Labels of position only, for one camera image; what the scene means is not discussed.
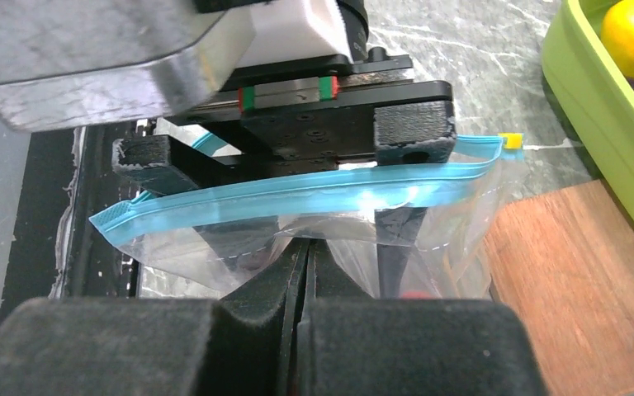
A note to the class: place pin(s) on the clear zip top bag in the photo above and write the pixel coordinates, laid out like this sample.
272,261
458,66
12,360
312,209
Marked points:
461,198

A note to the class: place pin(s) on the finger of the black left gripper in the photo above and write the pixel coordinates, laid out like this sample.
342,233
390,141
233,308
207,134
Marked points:
163,165
407,138

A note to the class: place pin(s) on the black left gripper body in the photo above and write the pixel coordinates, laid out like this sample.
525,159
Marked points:
313,120

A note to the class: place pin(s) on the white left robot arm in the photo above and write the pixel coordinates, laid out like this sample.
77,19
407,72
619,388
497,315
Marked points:
294,32

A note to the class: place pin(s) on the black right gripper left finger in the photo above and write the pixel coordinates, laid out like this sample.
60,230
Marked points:
238,345

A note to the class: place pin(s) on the wooden board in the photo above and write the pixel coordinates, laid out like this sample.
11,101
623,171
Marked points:
564,261

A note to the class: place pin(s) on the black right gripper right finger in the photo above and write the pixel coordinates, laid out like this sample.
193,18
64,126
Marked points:
348,343

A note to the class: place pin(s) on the lime green plastic tub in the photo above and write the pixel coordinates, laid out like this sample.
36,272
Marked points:
596,98

